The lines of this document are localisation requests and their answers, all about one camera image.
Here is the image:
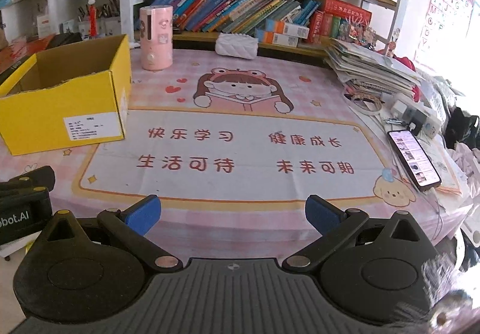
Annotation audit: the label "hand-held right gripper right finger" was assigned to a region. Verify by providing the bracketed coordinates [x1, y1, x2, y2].
[281, 195, 426, 272]

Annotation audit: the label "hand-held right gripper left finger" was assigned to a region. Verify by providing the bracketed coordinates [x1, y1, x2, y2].
[37, 195, 183, 274]

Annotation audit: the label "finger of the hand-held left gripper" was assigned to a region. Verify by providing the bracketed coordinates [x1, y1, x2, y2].
[0, 165, 56, 195]

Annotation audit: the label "yellow cardboard box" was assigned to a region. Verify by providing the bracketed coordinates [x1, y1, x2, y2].
[0, 34, 133, 157]

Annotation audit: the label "pink printed tablecloth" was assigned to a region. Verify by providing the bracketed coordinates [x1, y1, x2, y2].
[0, 47, 473, 267]

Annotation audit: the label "black smartphone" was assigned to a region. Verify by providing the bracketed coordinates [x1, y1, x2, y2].
[387, 129, 442, 192]

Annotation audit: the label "black electronic keyboard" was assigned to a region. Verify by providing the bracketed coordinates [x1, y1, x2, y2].
[0, 53, 36, 84]

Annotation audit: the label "white power strip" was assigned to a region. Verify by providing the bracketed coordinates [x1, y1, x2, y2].
[390, 94, 441, 140]

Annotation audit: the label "black bag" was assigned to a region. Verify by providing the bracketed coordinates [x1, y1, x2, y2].
[49, 32, 83, 50]

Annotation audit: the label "stack of papers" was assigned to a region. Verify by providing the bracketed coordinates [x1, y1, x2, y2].
[324, 38, 426, 98]

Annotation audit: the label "white crumpled cloth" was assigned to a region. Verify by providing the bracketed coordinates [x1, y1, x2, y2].
[450, 143, 480, 185]

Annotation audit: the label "white box red label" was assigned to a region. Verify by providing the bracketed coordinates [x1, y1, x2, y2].
[36, 15, 51, 37]

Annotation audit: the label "clear plastic film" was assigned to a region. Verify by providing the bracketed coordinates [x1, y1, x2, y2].
[422, 259, 480, 334]

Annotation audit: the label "white pen cup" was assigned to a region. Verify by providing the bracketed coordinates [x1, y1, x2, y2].
[77, 6, 91, 38]
[102, 0, 121, 37]

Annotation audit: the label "black cloth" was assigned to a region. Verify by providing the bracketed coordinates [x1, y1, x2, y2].
[448, 107, 480, 149]

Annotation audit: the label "red tassel ornament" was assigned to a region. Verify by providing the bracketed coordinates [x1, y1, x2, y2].
[87, 0, 99, 38]

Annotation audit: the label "pink cylindrical appliance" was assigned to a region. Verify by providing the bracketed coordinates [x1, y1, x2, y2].
[139, 5, 174, 71]

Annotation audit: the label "orange white carton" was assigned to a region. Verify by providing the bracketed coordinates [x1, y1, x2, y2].
[256, 28, 299, 48]
[265, 19, 310, 38]

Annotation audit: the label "small figurines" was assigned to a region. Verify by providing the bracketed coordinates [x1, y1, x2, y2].
[339, 19, 377, 46]

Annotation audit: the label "white quilted pouch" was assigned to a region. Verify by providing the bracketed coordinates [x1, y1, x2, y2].
[215, 33, 259, 59]

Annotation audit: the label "red boxed book set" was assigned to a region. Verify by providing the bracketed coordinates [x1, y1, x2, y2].
[307, 0, 373, 44]

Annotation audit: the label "row of colourful books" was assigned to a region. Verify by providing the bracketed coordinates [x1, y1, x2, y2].
[161, 0, 319, 35]

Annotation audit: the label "patterned tape ring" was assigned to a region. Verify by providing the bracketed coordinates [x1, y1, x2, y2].
[350, 92, 385, 115]

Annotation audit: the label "white phone cable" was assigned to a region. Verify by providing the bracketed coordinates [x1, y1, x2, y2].
[427, 188, 451, 241]

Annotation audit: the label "alphabet wall poster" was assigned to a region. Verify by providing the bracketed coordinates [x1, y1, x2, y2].
[414, 0, 475, 65]

